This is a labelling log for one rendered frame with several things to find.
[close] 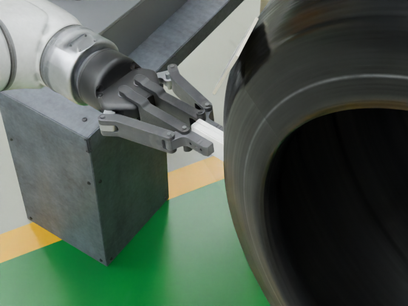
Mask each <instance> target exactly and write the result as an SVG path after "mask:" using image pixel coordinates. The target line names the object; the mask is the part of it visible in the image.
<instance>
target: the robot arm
mask: <svg viewBox="0 0 408 306"><path fill-rule="evenodd" d="M160 83H162V84H164V85H165V86H166V87H168V89H169V90H171V89H172V91H173V92H174V93H175V95H176V96H177V97H179V98H180V100H179V99H178V98H176V97H174V96H172V95H171V94H169V93H167V92H166V91H165V90H164V88H163V87H161V86H160ZM45 86H46V87H49V88H50V89H51V90H53V91H54V92H56V93H58V94H60V95H62V96H64V97H66V98H67V99H69V100H70V101H72V102H74V103H75V104H78V105H81V106H91V107H93V108H94V109H96V110H98V111H100V112H101V113H102V114H100V115H99V116H98V122H99V126H100V131H101V134H102V135H103V136H113V137H121V138H125V139H127V140H130V141H134V142H136V143H139V144H142V145H145V146H149V147H151V148H154V149H158V150H160V151H163V152H167V153H169V154H173V153H175V152H176V151H177V148H179V147H182V146H183V149H184V151H185V152H190V151H192V150H195V151H197V152H198V153H201V154H202V155H204V156H207V157H209V156H210V155H213V156H215V157H217V158H218V159H220V160H222V161H223V126H221V125H220V124H218V123H216V122H214V114H213V104H212V103H211V102H210V101H209V100H208V99H207V98H206V97H204V96H203V95H202V94H201V93H200V92H199V91H198V90H197V89H196V88H195V87H194V86H193V85H192V84H191V83H189V82H188V81H187V80H186V79H185V78H184V77H183V76H181V75H180V72H179V69H178V67H177V65H176V64H170V65H169V66H168V70H167V71H164V72H159V73H156V72H155V71H154V70H151V69H144V68H142V67H140V66H139V65H138V64H137V63H136V62H135V61H134V60H133V59H131V58H130V57H128V56H126V55H124V54H122V53H120V52H119V50H118V47H117V46H116V45H115V44H114V43H113V42H112V41H110V40H108V39H106V38H104V37H102V36H101V35H99V34H97V33H95V32H94V31H92V30H91V29H89V28H87V27H85V26H83V25H81V23H80V22H79V20H77V19H76V17H74V16H73V15H71V14H70V13H69V12H67V11H66V10H64V9H63V8H61V7H59V6H57V5H55V4H54V3H51V2H49V1H47V0H0V92H2V91H5V90H13V89H41V88H43V87H45Z"/></svg>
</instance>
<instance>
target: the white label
mask: <svg viewBox="0 0 408 306"><path fill-rule="evenodd" d="M257 21H258V18H255V19H254V21H253V22H252V23H251V25H250V27H249V29H248V30H247V31H246V34H245V35H244V37H243V38H242V40H241V42H240V43H239V45H238V46H237V48H236V50H235V51H234V53H233V54H232V56H231V58H230V59H229V61H228V64H227V65H226V67H225V70H224V71H223V73H222V75H221V77H220V79H219V80H218V82H217V84H216V86H215V88H214V90H213V92H212V94H214V95H215V94H216V92H217V91H218V89H219V87H220V86H221V84H222V83H223V81H224V79H225V78H226V76H227V75H228V73H229V72H230V70H231V68H232V67H233V65H234V63H235V62H236V61H237V59H238V57H239V55H240V53H241V51H242V50H243V48H244V46H245V44H246V42H247V40H248V38H249V37H250V35H251V32H252V31H253V29H254V26H255V25H256V23H257Z"/></svg>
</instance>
